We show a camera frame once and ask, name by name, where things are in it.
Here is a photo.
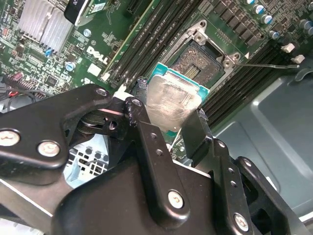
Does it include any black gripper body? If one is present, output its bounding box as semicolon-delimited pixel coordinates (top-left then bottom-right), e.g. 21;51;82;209
52;153;228;235

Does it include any silver green CPU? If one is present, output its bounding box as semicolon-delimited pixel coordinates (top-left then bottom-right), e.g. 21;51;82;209
146;62;211;134

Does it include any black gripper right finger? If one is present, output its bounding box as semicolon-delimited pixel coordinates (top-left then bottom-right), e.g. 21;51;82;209
182;109;304;235

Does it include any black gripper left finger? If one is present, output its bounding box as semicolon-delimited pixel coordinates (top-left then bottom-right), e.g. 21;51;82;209
0;78;191;230

